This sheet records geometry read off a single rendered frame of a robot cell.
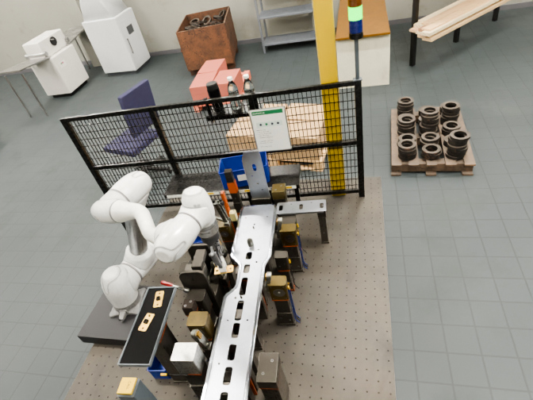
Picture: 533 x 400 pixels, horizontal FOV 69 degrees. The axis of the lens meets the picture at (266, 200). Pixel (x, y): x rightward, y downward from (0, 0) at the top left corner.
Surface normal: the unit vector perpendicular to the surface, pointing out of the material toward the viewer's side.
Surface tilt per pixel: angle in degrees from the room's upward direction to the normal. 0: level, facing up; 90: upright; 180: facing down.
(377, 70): 90
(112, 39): 90
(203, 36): 90
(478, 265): 0
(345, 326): 0
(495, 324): 0
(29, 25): 90
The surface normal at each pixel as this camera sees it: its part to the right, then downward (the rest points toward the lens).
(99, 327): -0.15, -0.77
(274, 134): -0.11, 0.66
